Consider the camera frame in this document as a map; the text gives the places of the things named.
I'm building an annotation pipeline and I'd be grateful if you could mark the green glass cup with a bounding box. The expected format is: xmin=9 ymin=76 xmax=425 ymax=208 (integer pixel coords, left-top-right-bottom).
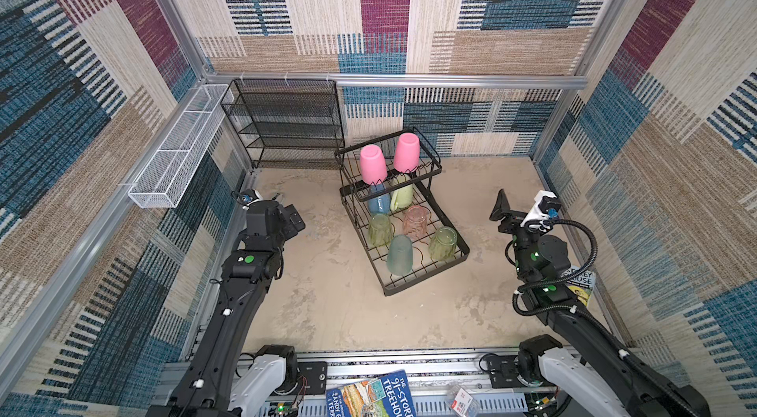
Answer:
xmin=429 ymin=227 xmax=457 ymax=262
xmin=368 ymin=213 xmax=394 ymax=247

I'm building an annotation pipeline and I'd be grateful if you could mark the pink translucent glass cup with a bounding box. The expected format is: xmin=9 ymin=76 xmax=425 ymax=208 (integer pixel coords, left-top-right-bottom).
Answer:
xmin=402 ymin=205 xmax=431 ymax=241

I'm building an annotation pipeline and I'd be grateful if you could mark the light green ceramic mug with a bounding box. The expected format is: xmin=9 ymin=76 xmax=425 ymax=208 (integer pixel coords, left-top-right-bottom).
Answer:
xmin=390 ymin=174 xmax=414 ymax=212

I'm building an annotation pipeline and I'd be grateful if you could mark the pink plastic cup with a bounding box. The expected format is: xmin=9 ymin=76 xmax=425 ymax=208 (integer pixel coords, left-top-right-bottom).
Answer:
xmin=393 ymin=132 xmax=421 ymax=174
xmin=360 ymin=144 xmax=388 ymax=185

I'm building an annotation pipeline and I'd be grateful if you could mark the teal cup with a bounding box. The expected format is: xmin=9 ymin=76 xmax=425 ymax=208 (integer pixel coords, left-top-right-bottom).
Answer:
xmin=386 ymin=235 xmax=414 ymax=277

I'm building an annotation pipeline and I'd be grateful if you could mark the white blue-handled mug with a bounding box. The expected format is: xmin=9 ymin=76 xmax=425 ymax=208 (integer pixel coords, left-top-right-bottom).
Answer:
xmin=368 ymin=183 xmax=392 ymax=216

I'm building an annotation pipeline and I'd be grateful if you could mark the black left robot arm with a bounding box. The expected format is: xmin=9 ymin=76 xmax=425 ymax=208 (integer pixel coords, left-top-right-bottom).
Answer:
xmin=147 ymin=189 xmax=306 ymax=416

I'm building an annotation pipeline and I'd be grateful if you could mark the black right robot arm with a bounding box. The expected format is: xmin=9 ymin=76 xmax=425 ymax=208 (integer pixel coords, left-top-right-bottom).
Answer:
xmin=490 ymin=190 xmax=711 ymax=416

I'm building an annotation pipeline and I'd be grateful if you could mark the black two-tier dish rack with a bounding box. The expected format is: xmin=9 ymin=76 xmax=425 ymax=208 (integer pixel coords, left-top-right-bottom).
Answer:
xmin=335 ymin=128 xmax=470 ymax=297

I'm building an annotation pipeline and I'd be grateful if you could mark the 143-storey treehouse book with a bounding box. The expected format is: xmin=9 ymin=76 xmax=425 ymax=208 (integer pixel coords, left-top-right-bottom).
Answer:
xmin=566 ymin=270 xmax=597 ymax=307

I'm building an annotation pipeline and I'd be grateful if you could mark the small clear plastic box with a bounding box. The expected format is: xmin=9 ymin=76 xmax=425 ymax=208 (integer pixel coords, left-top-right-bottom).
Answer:
xmin=445 ymin=383 xmax=480 ymax=417

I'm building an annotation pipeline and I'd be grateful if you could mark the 91-storey treehouse book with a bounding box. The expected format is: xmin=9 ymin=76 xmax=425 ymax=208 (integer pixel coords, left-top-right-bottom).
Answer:
xmin=326 ymin=370 xmax=417 ymax=417

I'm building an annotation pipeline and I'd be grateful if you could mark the black mesh shelf unit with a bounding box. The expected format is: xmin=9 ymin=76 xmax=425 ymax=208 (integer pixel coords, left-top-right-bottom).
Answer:
xmin=221 ymin=79 xmax=345 ymax=170

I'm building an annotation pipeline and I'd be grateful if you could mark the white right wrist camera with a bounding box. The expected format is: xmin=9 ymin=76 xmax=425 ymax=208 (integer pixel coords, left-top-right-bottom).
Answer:
xmin=520 ymin=190 xmax=563 ymax=229

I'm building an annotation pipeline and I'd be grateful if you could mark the black corrugated cable conduit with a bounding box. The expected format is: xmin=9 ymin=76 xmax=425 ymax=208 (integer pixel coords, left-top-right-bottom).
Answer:
xmin=503 ymin=218 xmax=705 ymax=417

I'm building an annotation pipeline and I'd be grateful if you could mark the white wire mesh basket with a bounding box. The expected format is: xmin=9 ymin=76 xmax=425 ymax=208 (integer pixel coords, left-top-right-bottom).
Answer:
xmin=128 ymin=85 xmax=230 ymax=209

